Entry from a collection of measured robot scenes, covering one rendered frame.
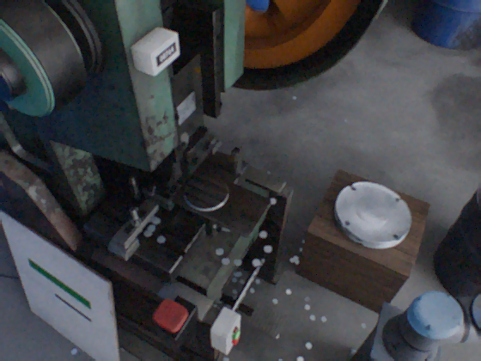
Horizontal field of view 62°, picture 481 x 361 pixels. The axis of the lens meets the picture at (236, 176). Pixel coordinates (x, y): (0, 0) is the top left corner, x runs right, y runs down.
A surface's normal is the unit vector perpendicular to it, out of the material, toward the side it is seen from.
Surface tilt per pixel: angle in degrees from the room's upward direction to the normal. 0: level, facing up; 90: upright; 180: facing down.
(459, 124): 0
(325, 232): 0
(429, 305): 8
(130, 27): 90
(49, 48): 63
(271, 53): 90
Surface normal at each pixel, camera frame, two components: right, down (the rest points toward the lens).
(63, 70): 0.88, 0.33
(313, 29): -0.48, 0.66
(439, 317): -0.11, -0.65
